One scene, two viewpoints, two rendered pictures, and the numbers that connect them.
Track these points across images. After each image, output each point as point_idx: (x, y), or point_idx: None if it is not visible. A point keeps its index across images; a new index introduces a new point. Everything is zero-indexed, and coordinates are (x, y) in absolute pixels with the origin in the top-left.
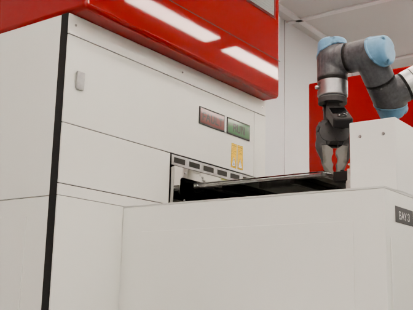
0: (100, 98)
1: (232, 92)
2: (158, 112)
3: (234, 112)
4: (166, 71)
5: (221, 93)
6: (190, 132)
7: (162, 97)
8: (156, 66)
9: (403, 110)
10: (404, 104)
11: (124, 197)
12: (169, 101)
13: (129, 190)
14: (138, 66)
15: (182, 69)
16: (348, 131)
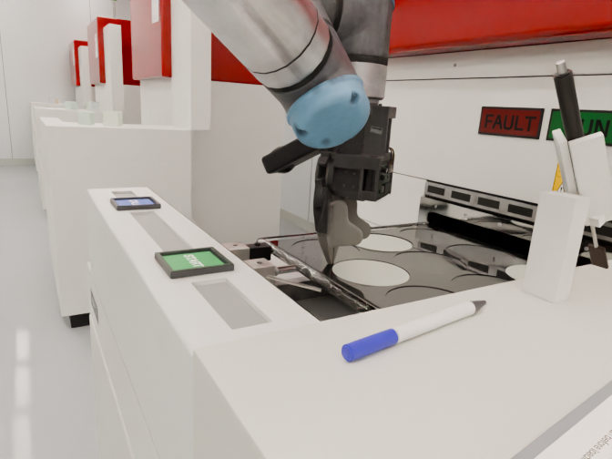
0: None
1: (578, 54)
2: (413, 131)
3: (580, 94)
4: (428, 76)
5: (543, 67)
6: (460, 149)
7: (420, 111)
8: (414, 75)
9: (290, 123)
10: (287, 107)
11: (371, 224)
12: (429, 114)
13: (375, 218)
14: (392, 84)
15: (454, 61)
16: (315, 175)
